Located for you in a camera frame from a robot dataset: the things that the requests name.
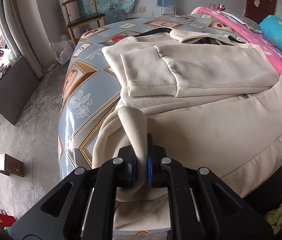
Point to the dark grey cabinet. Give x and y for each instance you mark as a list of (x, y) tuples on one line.
[(16, 88)]

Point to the grey window curtain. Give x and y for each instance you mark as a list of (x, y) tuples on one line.
[(23, 29)]

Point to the small brown white box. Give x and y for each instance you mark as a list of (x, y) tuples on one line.
[(10, 165)]

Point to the white water dispenser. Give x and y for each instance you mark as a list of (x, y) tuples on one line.
[(167, 11)]

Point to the grey lace pillow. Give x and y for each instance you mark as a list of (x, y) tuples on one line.
[(250, 24)]

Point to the blue patterned tablecloth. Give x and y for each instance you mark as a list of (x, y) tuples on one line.
[(91, 90)]

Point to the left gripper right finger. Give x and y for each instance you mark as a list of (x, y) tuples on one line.
[(165, 172)]

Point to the cream beige coat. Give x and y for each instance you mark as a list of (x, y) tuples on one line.
[(217, 105)]

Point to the red thermos cup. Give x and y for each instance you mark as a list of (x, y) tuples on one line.
[(220, 7)]

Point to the white plastic bag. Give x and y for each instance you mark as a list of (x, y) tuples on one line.
[(63, 49)]

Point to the white wall socket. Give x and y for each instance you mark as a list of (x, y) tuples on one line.
[(139, 9)]

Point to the wooden chair dark seat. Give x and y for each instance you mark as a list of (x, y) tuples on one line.
[(82, 20)]

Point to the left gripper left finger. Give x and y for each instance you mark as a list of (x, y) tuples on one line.
[(119, 172)]

